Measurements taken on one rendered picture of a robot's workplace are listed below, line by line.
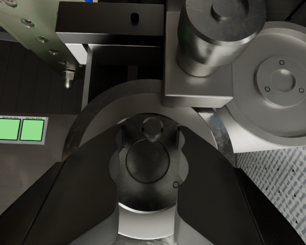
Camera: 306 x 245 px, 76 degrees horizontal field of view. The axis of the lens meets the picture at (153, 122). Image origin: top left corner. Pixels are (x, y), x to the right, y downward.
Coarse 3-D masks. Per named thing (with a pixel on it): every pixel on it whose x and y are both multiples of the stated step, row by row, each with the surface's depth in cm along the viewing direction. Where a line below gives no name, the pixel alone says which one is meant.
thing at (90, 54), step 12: (96, 0) 20; (108, 0) 24; (96, 60) 20; (96, 72) 20; (108, 72) 26; (120, 72) 35; (84, 84) 18; (96, 84) 21; (108, 84) 26; (84, 96) 18; (96, 96) 21
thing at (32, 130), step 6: (24, 120) 50; (30, 120) 50; (24, 126) 49; (30, 126) 49; (36, 126) 49; (42, 126) 49; (24, 132) 49; (30, 132) 49; (36, 132) 49; (24, 138) 49; (30, 138) 49; (36, 138) 49
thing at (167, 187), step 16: (128, 128) 15; (176, 128) 15; (128, 144) 15; (144, 144) 15; (160, 144) 15; (128, 160) 15; (144, 160) 15; (160, 160) 15; (176, 160) 15; (128, 176) 14; (144, 176) 15; (160, 176) 15; (176, 176) 14; (128, 192) 14; (144, 192) 14; (160, 192) 14; (176, 192) 14; (128, 208) 14; (144, 208) 14; (160, 208) 14
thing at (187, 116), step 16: (128, 96) 17; (144, 96) 17; (160, 96) 17; (112, 112) 16; (128, 112) 16; (144, 112) 16; (160, 112) 16; (176, 112) 16; (192, 112) 16; (96, 128) 16; (192, 128) 16; (208, 128) 16; (80, 144) 16; (128, 224) 15; (144, 224) 15; (160, 224) 15
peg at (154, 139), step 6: (144, 120) 13; (150, 120) 12; (156, 120) 12; (144, 126) 12; (150, 126) 12; (156, 126) 12; (162, 126) 12; (144, 132) 12; (150, 132) 12; (156, 132) 12; (150, 138) 12; (156, 138) 13
